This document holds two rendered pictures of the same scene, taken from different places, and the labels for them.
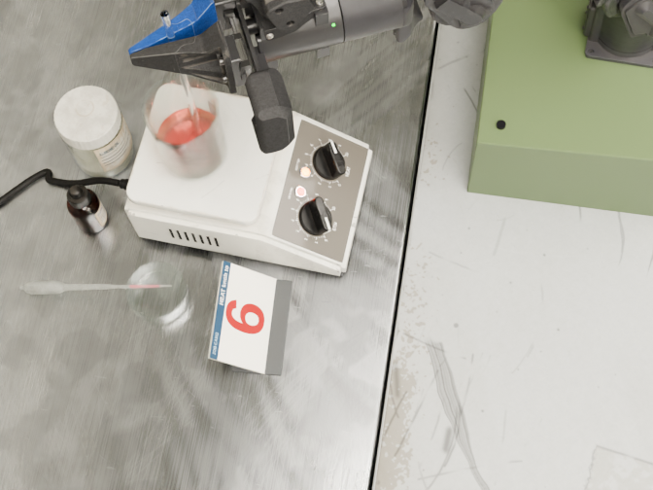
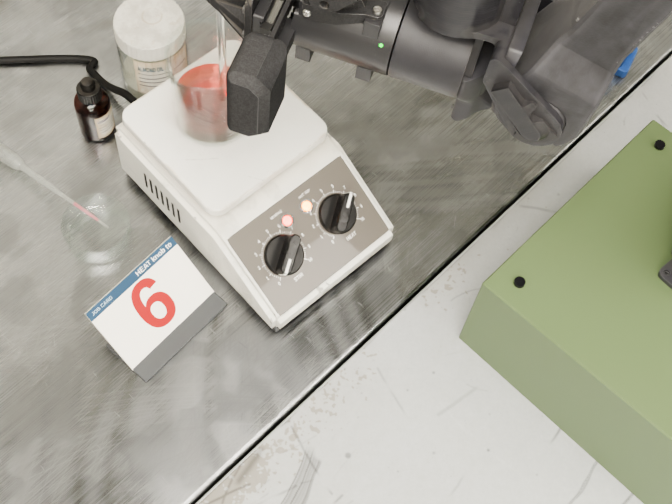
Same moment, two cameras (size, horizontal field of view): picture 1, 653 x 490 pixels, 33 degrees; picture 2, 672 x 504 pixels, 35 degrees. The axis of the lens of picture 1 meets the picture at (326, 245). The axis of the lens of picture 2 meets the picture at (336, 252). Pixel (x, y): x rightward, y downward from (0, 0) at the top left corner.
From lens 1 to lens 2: 0.24 m
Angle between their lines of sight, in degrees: 11
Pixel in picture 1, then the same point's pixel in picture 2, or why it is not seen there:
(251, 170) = (250, 166)
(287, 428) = (112, 435)
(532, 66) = (595, 248)
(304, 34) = (345, 36)
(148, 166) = (161, 100)
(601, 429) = not seen: outside the picture
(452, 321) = (347, 448)
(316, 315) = (224, 351)
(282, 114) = (255, 89)
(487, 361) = not seen: outside the picture
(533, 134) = (545, 313)
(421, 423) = not seen: outside the picture
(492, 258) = (434, 416)
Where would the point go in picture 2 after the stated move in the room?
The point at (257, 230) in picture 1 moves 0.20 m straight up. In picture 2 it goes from (216, 226) to (205, 67)
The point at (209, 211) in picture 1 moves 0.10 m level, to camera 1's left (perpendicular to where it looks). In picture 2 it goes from (182, 176) to (73, 116)
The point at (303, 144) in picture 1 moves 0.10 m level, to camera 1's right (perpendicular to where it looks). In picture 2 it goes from (324, 179) to (436, 239)
